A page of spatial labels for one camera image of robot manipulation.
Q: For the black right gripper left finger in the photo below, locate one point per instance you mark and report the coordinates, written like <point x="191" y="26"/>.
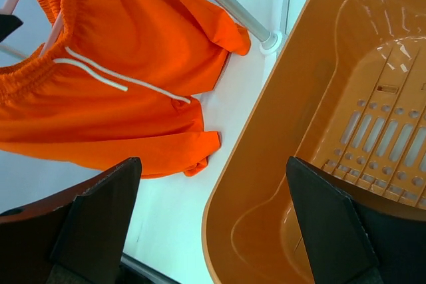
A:
<point x="80" y="231"/>

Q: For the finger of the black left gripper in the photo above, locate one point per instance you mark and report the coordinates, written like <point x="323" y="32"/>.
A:
<point x="8" y="24"/>

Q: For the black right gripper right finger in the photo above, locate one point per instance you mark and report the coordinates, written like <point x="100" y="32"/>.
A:
<point x="352" y="235"/>

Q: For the pink clothes hanger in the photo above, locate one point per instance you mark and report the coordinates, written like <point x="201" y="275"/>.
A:
<point x="35" y="29"/>

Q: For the orange shorts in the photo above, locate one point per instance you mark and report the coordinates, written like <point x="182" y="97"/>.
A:
<point x="121" y="81"/>

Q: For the orange plastic laundry basket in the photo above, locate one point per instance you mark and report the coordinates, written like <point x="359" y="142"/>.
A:
<point x="346" y="95"/>

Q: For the white metal clothes rack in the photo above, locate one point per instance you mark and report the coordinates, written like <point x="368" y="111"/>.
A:
<point x="271" y="40"/>

